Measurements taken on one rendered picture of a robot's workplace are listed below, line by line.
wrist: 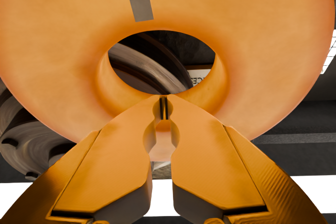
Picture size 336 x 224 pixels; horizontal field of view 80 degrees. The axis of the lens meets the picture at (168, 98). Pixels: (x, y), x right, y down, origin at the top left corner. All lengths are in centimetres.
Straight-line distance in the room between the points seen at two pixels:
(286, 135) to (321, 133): 83
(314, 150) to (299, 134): 343
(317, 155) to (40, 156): 908
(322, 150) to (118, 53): 932
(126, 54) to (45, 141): 21
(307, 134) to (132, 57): 587
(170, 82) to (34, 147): 27
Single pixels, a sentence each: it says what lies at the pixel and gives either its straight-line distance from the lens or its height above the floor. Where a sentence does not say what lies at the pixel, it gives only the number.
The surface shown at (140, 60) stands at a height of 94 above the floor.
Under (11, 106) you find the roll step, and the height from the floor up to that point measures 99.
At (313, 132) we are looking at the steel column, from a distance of 612.
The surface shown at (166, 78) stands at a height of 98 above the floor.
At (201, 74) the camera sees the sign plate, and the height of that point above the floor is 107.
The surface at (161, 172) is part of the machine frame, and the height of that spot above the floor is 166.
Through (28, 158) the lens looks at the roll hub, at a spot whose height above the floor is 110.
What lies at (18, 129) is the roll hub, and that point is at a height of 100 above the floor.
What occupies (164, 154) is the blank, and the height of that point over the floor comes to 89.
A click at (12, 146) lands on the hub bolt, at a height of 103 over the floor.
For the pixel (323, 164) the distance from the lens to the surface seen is 914.
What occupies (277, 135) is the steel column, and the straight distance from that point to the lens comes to 572.
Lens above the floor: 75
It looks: 45 degrees up
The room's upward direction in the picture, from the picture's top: 176 degrees clockwise
